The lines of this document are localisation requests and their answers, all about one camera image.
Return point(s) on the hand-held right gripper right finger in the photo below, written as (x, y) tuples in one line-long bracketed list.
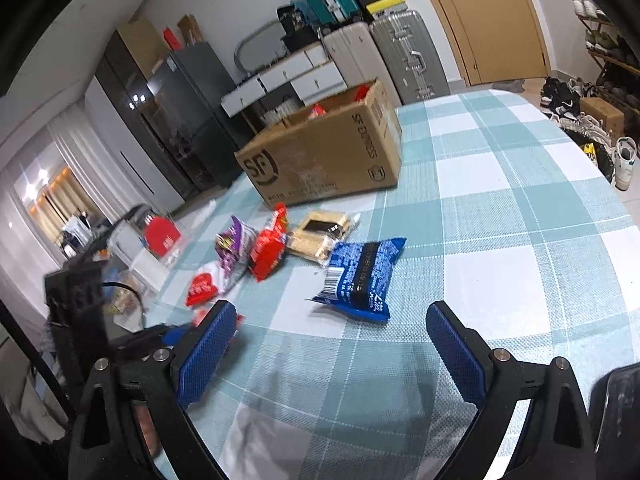
[(457, 355)]

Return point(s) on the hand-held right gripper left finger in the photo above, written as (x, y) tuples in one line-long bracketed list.
[(207, 355)]

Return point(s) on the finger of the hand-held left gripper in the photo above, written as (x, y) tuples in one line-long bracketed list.
[(176, 336)]

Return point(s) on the purple snack packet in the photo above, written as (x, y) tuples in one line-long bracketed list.
[(235, 240)]

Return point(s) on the red snack packet white label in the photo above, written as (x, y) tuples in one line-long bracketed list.
[(267, 255)]

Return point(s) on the blue snack packet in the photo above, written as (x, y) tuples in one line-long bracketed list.
[(360, 275)]

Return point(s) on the clear cracker packet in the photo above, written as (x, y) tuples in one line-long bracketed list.
[(312, 237)]

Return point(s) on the white red printed snack packet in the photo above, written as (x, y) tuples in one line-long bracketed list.
[(317, 111)]

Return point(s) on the dark red snack bar packet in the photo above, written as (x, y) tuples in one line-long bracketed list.
[(361, 94)]

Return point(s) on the clear container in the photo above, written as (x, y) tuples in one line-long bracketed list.
[(122, 305)]

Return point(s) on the white kettle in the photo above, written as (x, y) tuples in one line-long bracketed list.
[(127, 235)]

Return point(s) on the red gift box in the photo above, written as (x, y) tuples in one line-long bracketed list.
[(162, 237)]

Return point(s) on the white curtain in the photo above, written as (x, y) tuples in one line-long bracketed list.
[(90, 170)]

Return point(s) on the teal plaid tablecloth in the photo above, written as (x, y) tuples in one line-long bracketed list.
[(500, 210)]

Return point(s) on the black glossy object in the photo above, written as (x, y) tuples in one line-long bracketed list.
[(620, 420)]

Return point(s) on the dark glass wardrobe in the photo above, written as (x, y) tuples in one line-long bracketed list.
[(140, 125)]

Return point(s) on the black fridge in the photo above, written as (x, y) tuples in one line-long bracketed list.
[(200, 110)]

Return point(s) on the tan cardboard box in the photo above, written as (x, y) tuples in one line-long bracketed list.
[(142, 47)]

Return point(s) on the grey door mat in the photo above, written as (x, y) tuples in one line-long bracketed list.
[(506, 86)]

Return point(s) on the pile of loose shoes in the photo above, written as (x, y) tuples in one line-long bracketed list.
[(565, 102)]

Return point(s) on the red bag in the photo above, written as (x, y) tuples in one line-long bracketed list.
[(172, 40)]

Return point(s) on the small brown cardboard box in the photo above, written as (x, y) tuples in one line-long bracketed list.
[(602, 117)]

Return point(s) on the white desk with drawers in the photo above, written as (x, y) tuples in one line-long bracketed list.
[(280, 72)]

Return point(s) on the brown paper bag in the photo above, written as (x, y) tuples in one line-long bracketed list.
[(190, 30)]

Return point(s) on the silver suitcase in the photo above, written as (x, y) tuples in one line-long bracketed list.
[(405, 50)]

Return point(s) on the beige suitcase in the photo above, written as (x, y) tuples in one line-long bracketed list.
[(355, 50)]

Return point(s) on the wooden shoe rack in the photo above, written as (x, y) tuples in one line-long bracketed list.
[(607, 60)]

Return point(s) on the tan wooden door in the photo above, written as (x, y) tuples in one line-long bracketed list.
[(490, 25)]

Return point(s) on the black printed bag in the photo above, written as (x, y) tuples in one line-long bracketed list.
[(291, 17)]

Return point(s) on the shoe rack with shoes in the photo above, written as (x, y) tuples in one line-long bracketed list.
[(600, 37)]

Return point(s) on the yellow black shoe box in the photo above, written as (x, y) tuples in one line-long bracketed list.
[(387, 6)]

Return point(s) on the oval metal frame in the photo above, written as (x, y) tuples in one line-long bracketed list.
[(240, 52)]

